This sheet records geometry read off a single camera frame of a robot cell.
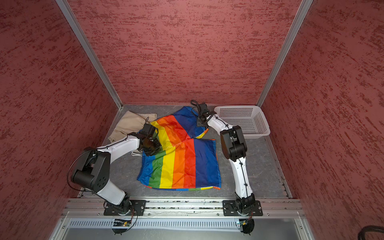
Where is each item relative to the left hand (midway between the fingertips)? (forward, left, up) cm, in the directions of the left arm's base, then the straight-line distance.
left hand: (161, 151), depth 92 cm
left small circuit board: (-36, +15, -6) cm, 40 cm away
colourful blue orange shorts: (-6, -16, -2) cm, 17 cm away
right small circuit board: (-36, -46, -3) cm, 58 cm away
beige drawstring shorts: (+23, +26, 0) cm, 35 cm away
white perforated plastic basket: (+30, -64, -1) cm, 71 cm away
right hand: (+22, -26, 0) cm, 34 cm away
